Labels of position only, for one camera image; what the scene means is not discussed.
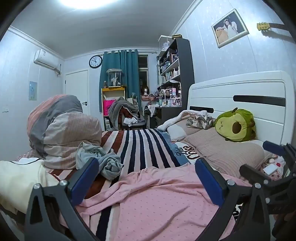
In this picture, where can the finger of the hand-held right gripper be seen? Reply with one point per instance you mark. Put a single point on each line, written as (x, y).
(272, 147)
(254, 173)

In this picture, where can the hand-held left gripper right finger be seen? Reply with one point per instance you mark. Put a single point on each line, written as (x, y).
(208, 183)

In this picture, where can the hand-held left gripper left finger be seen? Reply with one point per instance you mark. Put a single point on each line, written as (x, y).
(86, 178)

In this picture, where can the pink dotted garment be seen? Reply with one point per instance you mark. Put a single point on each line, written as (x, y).
(161, 199)

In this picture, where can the grey-blue crumpled clothes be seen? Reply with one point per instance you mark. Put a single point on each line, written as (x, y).
(111, 165)

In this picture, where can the small white device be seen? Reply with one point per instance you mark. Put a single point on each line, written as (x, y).
(272, 169)

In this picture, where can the taupe pillow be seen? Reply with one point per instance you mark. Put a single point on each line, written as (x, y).
(222, 153)

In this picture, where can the green avocado plush toy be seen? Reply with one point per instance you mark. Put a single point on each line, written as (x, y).
(233, 126)

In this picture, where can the pink grey folded duvet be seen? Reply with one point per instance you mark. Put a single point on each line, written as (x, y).
(62, 129)

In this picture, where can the pale pink pillow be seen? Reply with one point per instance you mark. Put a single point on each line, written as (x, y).
(179, 131)

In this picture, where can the cream cloth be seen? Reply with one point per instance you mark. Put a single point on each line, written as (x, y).
(20, 180)

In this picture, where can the striped fleece blanket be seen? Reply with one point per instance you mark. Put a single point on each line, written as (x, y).
(143, 146)

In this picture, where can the white bed headboard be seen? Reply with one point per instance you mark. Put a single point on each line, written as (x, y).
(231, 90)

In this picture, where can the white fleece cloth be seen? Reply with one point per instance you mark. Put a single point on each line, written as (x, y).
(175, 119)

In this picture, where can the dark chair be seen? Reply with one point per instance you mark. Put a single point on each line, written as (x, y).
(136, 124)

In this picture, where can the pink box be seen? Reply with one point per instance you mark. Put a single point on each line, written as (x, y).
(109, 107)

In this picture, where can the white door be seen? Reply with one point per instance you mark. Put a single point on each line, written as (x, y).
(77, 88)

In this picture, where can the yellow storage shelf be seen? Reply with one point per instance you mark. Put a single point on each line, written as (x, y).
(114, 89)

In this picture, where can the mannequin head with wig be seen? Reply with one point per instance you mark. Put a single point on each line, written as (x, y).
(145, 92)

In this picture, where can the glass display case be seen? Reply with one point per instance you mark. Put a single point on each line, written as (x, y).
(115, 77)

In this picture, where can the teal curtain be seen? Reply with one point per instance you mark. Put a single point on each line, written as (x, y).
(129, 74)

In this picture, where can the window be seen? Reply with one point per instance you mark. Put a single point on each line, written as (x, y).
(143, 74)

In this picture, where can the dark tall bookshelf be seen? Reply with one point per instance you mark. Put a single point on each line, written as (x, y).
(185, 64)

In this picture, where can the yellow guitar headstock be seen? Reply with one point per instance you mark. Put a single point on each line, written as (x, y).
(263, 26)

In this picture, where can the white air conditioner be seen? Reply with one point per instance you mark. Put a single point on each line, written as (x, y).
(46, 59)

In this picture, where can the clear box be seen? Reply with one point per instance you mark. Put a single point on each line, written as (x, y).
(165, 42)

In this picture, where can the ceiling lamp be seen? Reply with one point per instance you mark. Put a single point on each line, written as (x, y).
(79, 3)

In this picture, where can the small blue wall poster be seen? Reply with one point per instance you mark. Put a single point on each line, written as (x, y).
(32, 90)

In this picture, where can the white light switch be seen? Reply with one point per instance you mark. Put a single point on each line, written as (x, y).
(5, 109)

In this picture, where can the black round wall clock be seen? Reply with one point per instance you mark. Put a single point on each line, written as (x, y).
(95, 61)

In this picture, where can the framed wall picture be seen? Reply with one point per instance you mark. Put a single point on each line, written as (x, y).
(229, 27)

